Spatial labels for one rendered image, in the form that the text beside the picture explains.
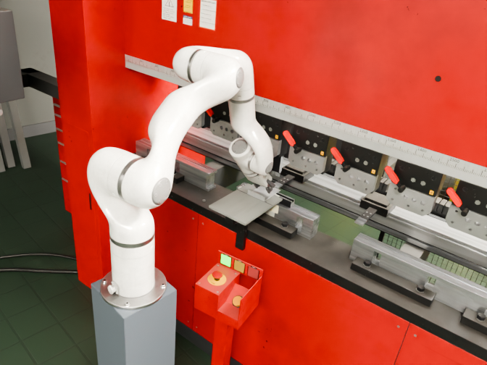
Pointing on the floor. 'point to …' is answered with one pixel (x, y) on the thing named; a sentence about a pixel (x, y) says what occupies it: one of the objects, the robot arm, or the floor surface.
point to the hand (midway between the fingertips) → (263, 185)
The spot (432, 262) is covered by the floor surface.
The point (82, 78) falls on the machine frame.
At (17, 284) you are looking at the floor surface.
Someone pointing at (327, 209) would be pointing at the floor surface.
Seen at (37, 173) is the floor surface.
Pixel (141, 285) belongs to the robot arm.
